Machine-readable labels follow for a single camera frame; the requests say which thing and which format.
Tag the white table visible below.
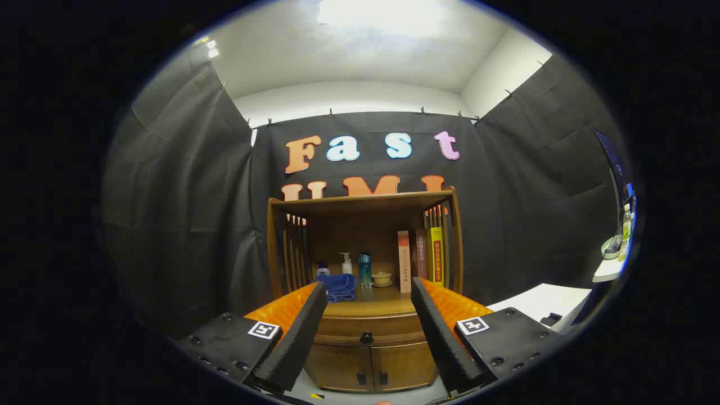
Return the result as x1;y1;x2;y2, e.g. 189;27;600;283
487;283;592;332

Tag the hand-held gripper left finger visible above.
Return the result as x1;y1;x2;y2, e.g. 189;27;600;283
179;280;329;394

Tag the wooden cabinet with shelf frame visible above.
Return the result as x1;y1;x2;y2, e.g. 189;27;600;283
266;187;465;393

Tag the orange and white book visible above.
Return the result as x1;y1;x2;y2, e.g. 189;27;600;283
397;230;412;294

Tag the dark monitor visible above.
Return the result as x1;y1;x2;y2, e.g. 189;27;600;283
593;128;636;206

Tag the yellow book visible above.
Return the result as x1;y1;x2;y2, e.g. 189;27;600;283
427;226;445;287

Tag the black backdrop cloth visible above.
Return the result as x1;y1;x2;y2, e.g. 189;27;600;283
101;45;636;338

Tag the wooden drawer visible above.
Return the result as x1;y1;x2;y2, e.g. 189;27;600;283
314;314;431;347

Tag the brown book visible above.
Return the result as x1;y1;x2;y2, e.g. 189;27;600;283
415;228;429;281

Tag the clear drink bottle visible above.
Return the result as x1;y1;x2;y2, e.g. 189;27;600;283
620;204;633;260

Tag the wooden cabinet door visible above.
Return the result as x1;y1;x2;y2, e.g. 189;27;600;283
371;341;439;393
304;344;375;393

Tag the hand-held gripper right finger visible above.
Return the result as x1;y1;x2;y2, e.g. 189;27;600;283
411;277;563;394

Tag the wooden countertop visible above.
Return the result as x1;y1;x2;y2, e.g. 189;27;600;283
323;276;420;319

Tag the blue folded towel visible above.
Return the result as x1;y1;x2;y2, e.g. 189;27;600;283
326;274;358;304

